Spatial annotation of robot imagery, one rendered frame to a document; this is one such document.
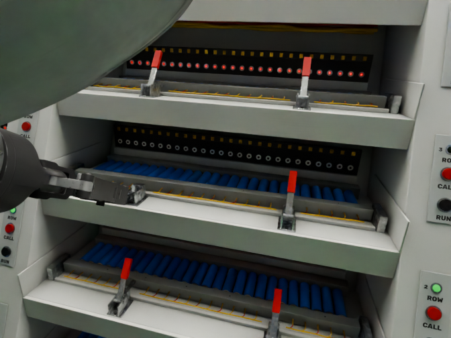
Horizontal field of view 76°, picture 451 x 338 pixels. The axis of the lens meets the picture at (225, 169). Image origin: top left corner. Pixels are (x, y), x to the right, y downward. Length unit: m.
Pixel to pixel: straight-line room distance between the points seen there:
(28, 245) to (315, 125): 0.54
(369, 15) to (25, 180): 0.51
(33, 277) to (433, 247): 0.67
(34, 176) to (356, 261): 0.42
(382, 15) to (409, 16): 0.04
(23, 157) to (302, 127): 0.36
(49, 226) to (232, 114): 0.42
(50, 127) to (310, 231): 0.50
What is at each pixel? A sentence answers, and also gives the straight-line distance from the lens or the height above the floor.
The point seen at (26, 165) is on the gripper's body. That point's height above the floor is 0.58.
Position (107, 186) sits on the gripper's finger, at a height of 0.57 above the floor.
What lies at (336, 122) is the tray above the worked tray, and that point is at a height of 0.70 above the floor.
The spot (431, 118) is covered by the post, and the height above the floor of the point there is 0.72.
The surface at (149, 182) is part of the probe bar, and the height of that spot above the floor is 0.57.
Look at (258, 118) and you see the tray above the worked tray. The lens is 0.47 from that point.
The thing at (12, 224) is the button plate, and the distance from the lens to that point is 0.67.
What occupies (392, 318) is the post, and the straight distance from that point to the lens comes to 0.52.
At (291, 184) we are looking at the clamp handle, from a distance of 0.47.
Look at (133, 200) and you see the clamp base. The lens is 0.54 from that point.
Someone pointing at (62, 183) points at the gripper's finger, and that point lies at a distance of 0.32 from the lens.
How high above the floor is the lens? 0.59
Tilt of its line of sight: 2 degrees up
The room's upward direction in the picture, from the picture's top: 8 degrees clockwise
